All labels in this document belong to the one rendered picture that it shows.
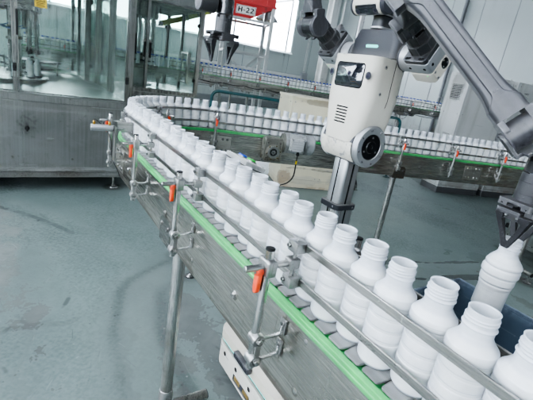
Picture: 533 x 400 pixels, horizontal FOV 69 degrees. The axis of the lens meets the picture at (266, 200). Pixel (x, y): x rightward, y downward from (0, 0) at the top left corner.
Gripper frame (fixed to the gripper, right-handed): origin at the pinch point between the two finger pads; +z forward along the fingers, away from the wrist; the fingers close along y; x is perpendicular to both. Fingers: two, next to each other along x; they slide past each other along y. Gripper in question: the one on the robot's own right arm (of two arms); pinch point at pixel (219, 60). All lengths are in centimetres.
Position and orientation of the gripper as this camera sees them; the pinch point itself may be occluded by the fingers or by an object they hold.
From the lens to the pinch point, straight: 145.5
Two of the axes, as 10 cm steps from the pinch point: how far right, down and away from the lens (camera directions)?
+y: -8.4, 0.3, -5.4
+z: -1.6, 9.4, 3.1
